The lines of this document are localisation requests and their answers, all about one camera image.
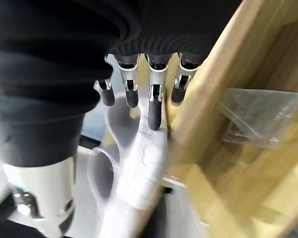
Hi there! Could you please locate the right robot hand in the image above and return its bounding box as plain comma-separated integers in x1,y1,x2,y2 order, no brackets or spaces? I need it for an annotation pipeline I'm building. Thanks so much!
0,0,243,238

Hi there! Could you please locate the light wooden shoe rack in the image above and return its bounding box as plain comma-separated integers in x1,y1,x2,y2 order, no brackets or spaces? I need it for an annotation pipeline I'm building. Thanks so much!
162,0,298,238

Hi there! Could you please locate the clear plastic bag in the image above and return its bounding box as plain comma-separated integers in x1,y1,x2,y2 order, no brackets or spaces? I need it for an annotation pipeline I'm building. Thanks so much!
216,88,298,150

